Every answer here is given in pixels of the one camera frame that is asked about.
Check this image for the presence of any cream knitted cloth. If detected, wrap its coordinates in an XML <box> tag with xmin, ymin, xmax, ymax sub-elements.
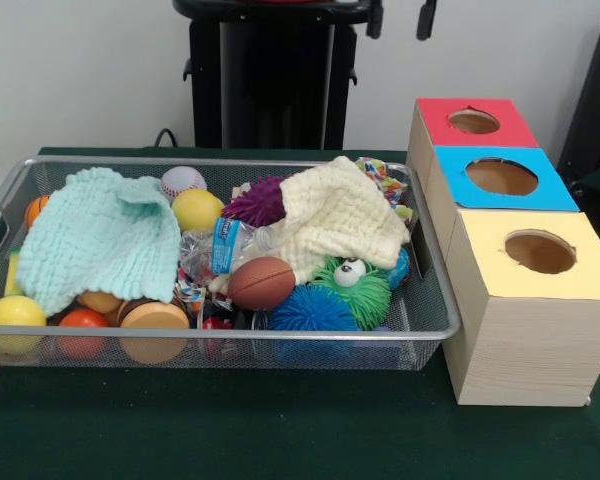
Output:
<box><xmin>207</xmin><ymin>155</ymin><xmax>412</xmax><ymax>296</ymax></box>

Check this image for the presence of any clear plastic bottle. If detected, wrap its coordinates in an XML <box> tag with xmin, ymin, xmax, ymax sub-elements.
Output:
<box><xmin>179</xmin><ymin>216</ymin><xmax>281</xmax><ymax>281</ymax></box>

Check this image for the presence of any silver mesh bin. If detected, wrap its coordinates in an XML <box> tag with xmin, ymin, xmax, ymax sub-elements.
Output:
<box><xmin>0</xmin><ymin>154</ymin><xmax>462</xmax><ymax>372</ymax></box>

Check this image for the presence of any wooden three-hole box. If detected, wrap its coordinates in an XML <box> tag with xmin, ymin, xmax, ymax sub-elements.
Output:
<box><xmin>406</xmin><ymin>97</ymin><xmax>600</xmax><ymax>407</ymax></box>

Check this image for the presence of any brown toy football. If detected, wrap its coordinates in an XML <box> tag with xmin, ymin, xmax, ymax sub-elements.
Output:
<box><xmin>227</xmin><ymin>256</ymin><xmax>297</xmax><ymax>312</ymax></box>

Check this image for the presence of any purple spiky ball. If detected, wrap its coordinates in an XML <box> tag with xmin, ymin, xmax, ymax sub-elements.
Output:
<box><xmin>221</xmin><ymin>174</ymin><xmax>287</xmax><ymax>227</ymax></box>

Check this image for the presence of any blue spiky ball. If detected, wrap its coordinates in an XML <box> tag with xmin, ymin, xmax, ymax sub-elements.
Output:
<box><xmin>267</xmin><ymin>284</ymin><xmax>360</xmax><ymax>334</ymax></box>

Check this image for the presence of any green spiky toy with eyes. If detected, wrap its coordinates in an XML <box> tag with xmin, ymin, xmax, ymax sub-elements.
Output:
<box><xmin>310</xmin><ymin>254</ymin><xmax>394</xmax><ymax>331</ymax></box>

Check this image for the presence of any yellow ball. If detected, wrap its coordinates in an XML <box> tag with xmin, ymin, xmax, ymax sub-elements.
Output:
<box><xmin>171</xmin><ymin>188</ymin><xmax>225</xmax><ymax>234</ymax></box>
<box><xmin>0</xmin><ymin>294</ymin><xmax>48</xmax><ymax>355</ymax></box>

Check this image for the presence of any white baseball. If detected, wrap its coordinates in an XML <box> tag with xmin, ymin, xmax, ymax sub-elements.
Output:
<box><xmin>160</xmin><ymin>166</ymin><xmax>207</xmax><ymax>201</ymax></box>

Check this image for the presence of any mint green knitted cloth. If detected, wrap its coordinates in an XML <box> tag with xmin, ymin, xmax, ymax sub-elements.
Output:
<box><xmin>15</xmin><ymin>167</ymin><xmax>182</xmax><ymax>317</ymax></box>

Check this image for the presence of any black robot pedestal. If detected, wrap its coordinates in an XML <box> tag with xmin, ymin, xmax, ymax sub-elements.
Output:
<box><xmin>172</xmin><ymin>0</ymin><xmax>439</xmax><ymax>150</ymax></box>

